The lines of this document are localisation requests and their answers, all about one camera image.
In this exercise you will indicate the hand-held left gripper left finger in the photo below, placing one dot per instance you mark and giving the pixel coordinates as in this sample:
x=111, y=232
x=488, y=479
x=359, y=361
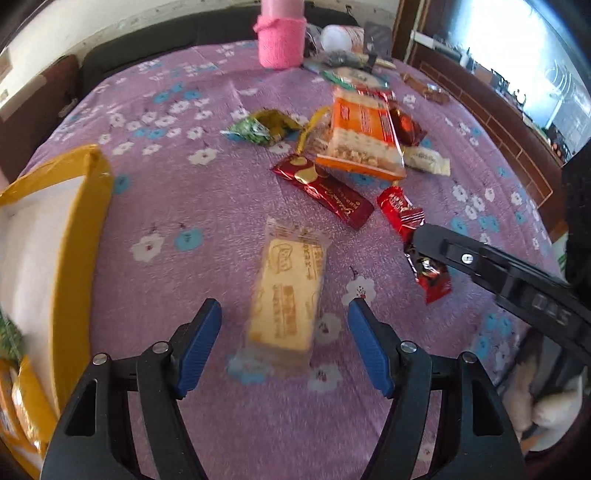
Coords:
x=201, y=341

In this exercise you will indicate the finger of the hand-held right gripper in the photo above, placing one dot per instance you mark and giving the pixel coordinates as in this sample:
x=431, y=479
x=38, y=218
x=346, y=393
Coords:
x=461, y=256

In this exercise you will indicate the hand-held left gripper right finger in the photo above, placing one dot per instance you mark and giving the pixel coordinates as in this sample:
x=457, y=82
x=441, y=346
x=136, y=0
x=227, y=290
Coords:
x=369, y=341

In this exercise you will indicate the dark red candy packet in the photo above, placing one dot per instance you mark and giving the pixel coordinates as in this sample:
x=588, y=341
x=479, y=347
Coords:
x=431, y=279

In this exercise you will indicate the small red candy packet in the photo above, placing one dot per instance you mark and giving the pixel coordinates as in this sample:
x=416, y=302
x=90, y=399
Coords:
x=397, y=207

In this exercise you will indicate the clear cream biscuit packet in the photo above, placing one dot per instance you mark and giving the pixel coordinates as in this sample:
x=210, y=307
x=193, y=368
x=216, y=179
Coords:
x=286, y=286

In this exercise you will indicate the long red chocolate packet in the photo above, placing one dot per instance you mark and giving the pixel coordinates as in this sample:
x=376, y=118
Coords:
x=328, y=194

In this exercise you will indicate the orange cracker packet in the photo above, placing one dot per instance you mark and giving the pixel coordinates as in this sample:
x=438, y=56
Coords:
x=364, y=134

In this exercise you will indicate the yellow cardboard tray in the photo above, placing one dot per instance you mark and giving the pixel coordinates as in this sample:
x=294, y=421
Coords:
x=78, y=240

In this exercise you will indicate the green candy packet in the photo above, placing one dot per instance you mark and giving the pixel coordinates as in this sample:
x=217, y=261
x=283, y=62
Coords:
x=251, y=131

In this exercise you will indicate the gold candy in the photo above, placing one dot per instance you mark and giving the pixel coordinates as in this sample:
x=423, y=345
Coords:
x=279, y=121

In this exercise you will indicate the small white snack packet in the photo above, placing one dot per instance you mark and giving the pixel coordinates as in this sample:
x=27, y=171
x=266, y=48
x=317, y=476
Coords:
x=427, y=160

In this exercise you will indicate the red foil candy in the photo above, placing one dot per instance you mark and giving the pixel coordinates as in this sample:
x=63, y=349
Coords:
x=406, y=127

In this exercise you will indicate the purple floral tablecloth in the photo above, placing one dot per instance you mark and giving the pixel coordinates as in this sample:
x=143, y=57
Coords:
x=184, y=194

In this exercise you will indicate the brown wooden cabinet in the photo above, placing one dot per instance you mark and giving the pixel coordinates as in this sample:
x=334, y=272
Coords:
x=485, y=106

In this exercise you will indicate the brown snack packet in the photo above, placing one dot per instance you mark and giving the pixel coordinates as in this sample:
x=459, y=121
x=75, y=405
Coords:
x=431, y=94

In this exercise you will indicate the clear gold-edged packet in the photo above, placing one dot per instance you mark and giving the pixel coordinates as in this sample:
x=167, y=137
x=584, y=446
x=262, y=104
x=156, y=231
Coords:
x=316, y=129

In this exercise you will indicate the green leafy snack packet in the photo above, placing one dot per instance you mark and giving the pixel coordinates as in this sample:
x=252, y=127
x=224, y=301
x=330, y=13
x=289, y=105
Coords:
x=7, y=332

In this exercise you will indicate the green and white packet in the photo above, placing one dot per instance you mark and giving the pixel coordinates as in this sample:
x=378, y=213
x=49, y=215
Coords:
x=353, y=77

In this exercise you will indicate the cream snack packet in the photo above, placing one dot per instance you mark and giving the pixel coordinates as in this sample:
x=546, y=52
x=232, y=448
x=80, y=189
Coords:
x=382, y=62

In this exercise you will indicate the white box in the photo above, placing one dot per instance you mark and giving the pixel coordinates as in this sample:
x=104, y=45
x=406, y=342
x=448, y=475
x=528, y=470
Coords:
x=427, y=39

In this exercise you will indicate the dark grey packet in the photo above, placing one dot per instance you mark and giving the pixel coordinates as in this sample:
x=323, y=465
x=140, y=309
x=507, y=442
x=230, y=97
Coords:
x=341, y=58

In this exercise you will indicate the grey card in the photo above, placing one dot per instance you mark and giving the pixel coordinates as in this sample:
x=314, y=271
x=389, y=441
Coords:
x=376, y=34

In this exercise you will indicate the white cup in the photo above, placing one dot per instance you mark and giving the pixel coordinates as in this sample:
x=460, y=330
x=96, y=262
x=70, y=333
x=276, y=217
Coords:
x=339, y=38

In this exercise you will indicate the clear plastic wrapper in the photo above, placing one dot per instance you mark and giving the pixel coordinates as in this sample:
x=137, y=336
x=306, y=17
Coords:
x=311, y=39

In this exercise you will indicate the pink knit-sleeved bottle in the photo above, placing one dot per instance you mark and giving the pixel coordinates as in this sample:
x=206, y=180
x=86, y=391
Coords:
x=280, y=41

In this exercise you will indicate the maroon armchair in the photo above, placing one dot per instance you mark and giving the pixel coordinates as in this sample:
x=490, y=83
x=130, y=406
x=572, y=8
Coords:
x=51, y=87

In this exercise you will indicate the black sofa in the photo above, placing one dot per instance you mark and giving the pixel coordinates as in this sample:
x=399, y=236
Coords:
x=138, y=46

